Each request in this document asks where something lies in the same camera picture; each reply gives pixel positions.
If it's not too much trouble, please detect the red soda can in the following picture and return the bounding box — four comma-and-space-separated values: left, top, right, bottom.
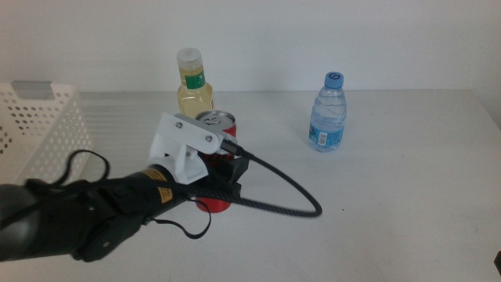
194, 110, 238, 214

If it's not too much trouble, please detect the yellow liquid bottle green label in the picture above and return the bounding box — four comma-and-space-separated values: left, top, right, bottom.
176, 47, 215, 119

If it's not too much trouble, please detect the clear water bottle blue cap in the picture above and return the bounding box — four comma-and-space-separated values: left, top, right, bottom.
308, 71, 348, 153

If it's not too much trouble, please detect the white perforated plastic basket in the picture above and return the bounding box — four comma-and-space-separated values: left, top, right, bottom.
0, 80, 96, 187

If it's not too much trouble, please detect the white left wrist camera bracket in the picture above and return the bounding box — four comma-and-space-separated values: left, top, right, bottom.
146, 112, 224, 185

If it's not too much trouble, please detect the thin black wire loop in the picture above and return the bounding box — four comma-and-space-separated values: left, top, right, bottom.
58, 150, 111, 187
150, 195, 213, 240

